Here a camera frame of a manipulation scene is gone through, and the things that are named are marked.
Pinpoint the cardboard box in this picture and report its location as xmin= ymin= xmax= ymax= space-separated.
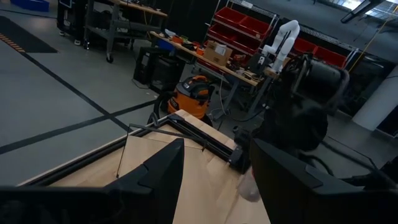
xmin=202 ymin=40 xmax=233 ymax=67

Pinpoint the black aluminium table frame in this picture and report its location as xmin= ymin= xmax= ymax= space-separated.
xmin=18 ymin=112 xmax=246 ymax=187

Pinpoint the black mat with orange stripes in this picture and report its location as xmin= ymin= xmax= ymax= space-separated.
xmin=0 ymin=15 xmax=58 ymax=54

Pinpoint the black overhead beam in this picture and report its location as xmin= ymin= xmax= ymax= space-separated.
xmin=340 ymin=0 xmax=386 ymax=24

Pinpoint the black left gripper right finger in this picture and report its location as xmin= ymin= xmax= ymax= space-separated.
xmin=250 ymin=138 xmax=398 ymax=224

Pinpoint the wire rack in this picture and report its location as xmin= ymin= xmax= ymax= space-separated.
xmin=289 ymin=26 xmax=360 ymax=71
xmin=205 ymin=0 xmax=280 ymax=60

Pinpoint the silver and red soda can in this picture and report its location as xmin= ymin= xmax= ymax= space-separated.
xmin=238 ymin=167 xmax=261 ymax=203

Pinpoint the yellow cable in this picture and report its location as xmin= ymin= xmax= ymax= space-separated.
xmin=348 ymin=6 xmax=398 ymax=74

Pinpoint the blue plastic bin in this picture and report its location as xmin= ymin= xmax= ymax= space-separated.
xmin=10 ymin=0 xmax=50 ymax=12

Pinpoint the long wooden workbench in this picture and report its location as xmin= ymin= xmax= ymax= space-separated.
xmin=149 ymin=30 xmax=280 ymax=121

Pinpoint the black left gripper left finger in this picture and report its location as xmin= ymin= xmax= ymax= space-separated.
xmin=0 ymin=138 xmax=186 ymax=224

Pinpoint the red plastic storage bin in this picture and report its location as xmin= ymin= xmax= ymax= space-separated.
xmin=214 ymin=6 xmax=248 ymax=26
xmin=292 ymin=37 xmax=318 ymax=55
xmin=238 ymin=16 xmax=272 ymax=40
xmin=313 ymin=45 xmax=348 ymax=68
xmin=207 ymin=23 xmax=238 ymax=43
xmin=231 ymin=33 xmax=262 ymax=56

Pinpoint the black cabinet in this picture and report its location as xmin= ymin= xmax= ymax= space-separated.
xmin=57 ymin=0 xmax=87 ymax=47

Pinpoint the black computer case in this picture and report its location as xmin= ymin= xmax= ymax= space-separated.
xmin=132 ymin=46 xmax=187 ymax=94

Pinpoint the grey cart with wooden top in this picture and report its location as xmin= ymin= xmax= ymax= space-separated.
xmin=83 ymin=0 xmax=169 ymax=65

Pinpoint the white round column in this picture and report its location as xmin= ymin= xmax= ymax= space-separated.
xmin=351 ymin=65 xmax=398 ymax=131

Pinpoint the orange shop vacuum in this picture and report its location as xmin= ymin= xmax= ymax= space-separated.
xmin=167 ymin=74 xmax=216 ymax=121
xmin=148 ymin=90 xmax=175 ymax=125

